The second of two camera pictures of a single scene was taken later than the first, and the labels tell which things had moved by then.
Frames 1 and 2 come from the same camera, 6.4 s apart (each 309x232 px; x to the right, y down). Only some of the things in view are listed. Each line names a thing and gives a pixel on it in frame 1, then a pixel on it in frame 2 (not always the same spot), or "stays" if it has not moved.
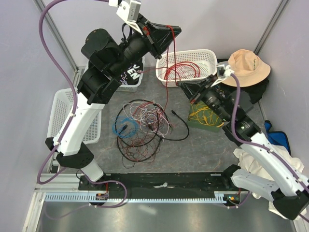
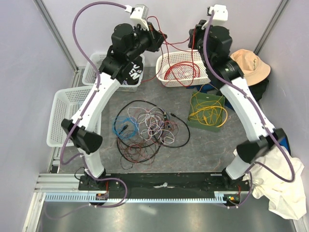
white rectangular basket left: x=61 y=106 stays
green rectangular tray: x=202 y=115 stays
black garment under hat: x=256 y=92 stays
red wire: x=167 y=68 → x=169 y=54
